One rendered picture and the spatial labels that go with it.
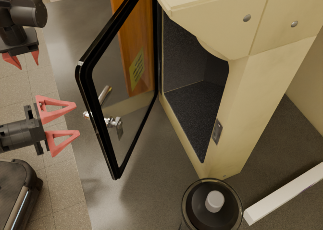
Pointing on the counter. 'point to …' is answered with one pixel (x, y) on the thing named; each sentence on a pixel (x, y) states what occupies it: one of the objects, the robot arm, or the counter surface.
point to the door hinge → (159, 45)
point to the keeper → (217, 131)
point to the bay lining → (188, 59)
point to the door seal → (94, 87)
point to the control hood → (217, 15)
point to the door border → (89, 90)
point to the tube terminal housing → (257, 79)
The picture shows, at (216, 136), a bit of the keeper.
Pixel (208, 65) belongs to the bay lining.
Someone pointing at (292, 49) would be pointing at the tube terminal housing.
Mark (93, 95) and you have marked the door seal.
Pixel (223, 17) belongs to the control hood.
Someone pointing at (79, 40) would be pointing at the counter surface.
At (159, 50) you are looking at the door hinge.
